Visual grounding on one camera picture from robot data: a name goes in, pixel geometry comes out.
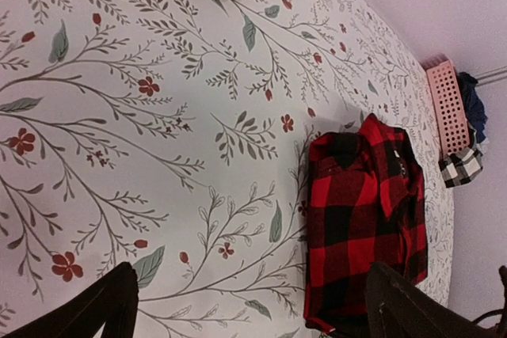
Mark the pink plastic basket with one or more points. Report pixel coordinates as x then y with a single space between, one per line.
448 104

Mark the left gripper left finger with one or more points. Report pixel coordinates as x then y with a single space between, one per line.
108 306

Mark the grey white plaid cloth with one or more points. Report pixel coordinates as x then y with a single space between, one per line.
461 168

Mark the red black plaid shirt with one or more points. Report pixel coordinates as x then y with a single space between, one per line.
365 204

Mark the right aluminium frame post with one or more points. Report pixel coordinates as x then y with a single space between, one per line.
492 76

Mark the dark blue garment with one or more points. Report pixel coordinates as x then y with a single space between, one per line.
473 106

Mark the floral patterned table mat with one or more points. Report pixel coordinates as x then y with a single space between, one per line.
172 134

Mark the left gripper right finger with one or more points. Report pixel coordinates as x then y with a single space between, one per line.
396 308

